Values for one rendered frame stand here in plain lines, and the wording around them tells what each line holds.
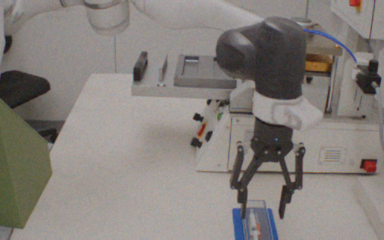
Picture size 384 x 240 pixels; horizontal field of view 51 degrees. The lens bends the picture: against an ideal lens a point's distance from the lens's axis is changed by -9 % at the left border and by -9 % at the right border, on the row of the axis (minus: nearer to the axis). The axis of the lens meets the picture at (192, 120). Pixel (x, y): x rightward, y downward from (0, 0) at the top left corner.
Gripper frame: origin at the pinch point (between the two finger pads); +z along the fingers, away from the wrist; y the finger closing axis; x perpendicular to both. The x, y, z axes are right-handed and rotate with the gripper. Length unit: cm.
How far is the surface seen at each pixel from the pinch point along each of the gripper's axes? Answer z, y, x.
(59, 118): 72, 108, -185
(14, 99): 36, 116, -134
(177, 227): 9.8, 17.9, -3.9
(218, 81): -14.1, 9.0, -34.2
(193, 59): -14, 16, -53
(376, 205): 5.4, -30.3, -6.6
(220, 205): 9.8, 8.0, -12.8
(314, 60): -21.2, -16.2, -34.7
